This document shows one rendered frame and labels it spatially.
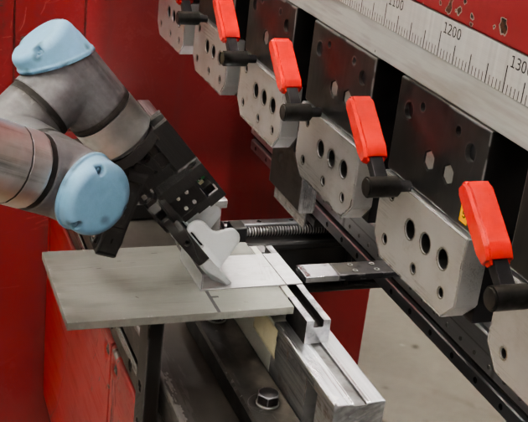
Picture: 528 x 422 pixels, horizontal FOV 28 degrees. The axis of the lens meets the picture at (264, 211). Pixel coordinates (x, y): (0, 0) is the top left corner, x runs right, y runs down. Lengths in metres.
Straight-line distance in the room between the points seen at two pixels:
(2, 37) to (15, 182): 1.07
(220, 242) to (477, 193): 0.53
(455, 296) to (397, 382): 2.25
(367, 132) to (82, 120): 0.35
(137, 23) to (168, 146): 0.88
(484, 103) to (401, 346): 2.50
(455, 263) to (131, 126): 0.44
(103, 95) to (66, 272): 0.24
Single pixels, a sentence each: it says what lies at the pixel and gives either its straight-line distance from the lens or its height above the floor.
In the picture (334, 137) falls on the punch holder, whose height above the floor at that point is 1.24.
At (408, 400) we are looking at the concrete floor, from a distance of 3.01.
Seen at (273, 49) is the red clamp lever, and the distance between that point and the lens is 1.09.
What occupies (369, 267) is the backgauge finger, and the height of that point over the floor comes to 1.00.
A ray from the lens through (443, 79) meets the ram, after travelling 0.86.
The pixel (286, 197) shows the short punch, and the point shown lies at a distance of 1.25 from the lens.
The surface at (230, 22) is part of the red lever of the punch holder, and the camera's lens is 1.26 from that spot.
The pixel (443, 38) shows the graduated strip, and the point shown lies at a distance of 0.86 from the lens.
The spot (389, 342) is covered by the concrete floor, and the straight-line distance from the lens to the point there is 3.28.
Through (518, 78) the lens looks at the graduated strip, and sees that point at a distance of 0.77.
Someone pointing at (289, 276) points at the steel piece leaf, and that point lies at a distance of 1.29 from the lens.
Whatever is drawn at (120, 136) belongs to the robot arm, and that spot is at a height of 1.19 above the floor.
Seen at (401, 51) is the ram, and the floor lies 1.36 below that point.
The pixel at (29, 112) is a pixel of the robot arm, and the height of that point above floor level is 1.22.
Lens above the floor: 1.56
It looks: 22 degrees down
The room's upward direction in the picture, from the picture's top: 7 degrees clockwise
